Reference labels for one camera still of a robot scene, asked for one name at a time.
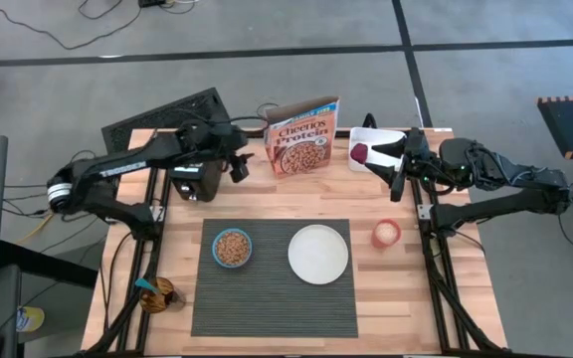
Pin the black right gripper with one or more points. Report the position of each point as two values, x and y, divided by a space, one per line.
423 161

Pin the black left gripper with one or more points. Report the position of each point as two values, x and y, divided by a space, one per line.
224 141

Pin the dark red apple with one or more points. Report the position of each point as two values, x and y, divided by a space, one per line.
358 154

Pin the Cinnamon Cheerios Protein cereal box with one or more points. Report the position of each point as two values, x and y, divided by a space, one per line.
301 144

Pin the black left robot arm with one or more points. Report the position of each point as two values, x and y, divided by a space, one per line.
117 169

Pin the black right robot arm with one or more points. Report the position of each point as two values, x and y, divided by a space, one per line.
505 199

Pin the white rectangular tray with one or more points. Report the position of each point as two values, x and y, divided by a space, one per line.
366 135

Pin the orange cup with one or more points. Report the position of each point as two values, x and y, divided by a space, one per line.
386 233

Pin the orange patterned bowl blue inside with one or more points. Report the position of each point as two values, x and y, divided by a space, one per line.
232 248

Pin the white round plate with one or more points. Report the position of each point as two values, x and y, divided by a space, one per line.
319 253

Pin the grey woven placemat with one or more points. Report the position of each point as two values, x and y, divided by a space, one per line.
266 308

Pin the teal spoon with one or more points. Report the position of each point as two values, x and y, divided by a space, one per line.
144 284

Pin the amber drinking glass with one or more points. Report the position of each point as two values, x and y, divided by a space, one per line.
159 298

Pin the yellow white package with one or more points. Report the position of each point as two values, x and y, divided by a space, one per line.
30 319

